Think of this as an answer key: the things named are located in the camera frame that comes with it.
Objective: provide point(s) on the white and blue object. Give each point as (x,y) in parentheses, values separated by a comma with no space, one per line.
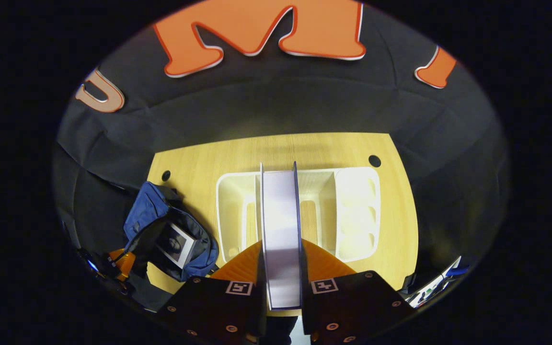
(436,282)

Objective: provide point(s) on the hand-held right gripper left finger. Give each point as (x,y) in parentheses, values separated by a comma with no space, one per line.
(209,309)

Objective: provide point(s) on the black cover book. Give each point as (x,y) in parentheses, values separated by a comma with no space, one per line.
(176,244)

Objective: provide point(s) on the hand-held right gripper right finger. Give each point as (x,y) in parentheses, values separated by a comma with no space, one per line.
(352,306)

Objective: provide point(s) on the grey cover book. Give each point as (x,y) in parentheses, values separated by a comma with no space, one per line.
(281,239)

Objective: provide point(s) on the white plastic bookshelf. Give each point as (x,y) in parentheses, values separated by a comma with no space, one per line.
(352,211)

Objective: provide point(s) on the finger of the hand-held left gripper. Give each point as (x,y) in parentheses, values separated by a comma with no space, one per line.
(123,263)

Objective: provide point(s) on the blue schoolbag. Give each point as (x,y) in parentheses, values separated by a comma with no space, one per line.
(146,211)

